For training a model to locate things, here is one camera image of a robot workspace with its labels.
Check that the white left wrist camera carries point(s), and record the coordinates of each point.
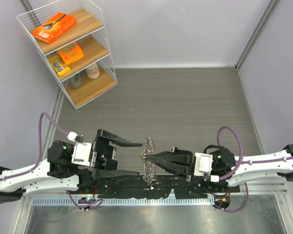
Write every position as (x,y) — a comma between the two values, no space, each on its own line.
(82,150)

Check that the yellow candy bag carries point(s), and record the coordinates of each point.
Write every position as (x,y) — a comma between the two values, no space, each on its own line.
(58,65)

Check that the white wire wooden shelf rack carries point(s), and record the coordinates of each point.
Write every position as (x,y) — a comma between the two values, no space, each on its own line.
(71,38)

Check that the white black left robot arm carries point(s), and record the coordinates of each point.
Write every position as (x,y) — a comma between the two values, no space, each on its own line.
(67,167)

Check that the small orange candy bag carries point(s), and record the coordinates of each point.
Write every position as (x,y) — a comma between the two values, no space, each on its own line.
(71,53)

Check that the grey green cup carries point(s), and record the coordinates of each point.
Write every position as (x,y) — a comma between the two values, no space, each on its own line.
(75,81)

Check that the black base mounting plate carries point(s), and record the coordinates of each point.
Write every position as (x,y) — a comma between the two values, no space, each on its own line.
(126,187)

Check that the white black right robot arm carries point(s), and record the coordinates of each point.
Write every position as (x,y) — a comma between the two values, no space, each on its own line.
(217,168)

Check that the white slotted cable duct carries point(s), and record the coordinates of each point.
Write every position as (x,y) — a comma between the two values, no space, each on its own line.
(171,200)

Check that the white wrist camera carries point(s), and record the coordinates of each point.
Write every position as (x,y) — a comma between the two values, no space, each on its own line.
(203,167)
(82,150)

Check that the white patterned cup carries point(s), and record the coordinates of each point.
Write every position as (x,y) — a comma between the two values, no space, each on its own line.
(92,71)

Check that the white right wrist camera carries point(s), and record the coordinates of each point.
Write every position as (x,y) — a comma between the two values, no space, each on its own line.
(203,167)

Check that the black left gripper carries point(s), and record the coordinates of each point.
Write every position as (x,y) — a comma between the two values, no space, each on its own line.
(106,162)

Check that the large orange candy bag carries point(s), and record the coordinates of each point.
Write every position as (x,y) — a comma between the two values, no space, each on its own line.
(53,28)

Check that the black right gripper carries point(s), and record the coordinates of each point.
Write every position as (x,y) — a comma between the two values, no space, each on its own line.
(176,155)

